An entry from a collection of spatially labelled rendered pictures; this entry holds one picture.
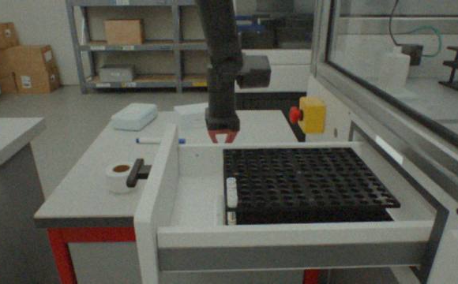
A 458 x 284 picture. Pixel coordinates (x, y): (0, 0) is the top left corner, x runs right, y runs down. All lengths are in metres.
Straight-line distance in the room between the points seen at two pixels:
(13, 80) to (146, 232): 4.70
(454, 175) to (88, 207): 0.61
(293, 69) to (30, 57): 3.97
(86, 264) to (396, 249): 0.60
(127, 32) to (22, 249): 3.39
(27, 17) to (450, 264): 5.12
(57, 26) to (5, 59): 0.74
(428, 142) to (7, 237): 1.18
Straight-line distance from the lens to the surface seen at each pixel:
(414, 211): 0.53
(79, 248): 0.79
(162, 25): 4.72
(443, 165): 0.44
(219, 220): 0.50
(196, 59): 4.73
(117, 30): 4.40
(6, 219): 1.26
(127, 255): 0.77
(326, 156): 0.58
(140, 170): 0.51
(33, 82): 4.93
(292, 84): 1.31
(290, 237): 0.42
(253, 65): 0.69
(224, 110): 0.71
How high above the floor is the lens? 1.14
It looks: 24 degrees down
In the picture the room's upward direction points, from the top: straight up
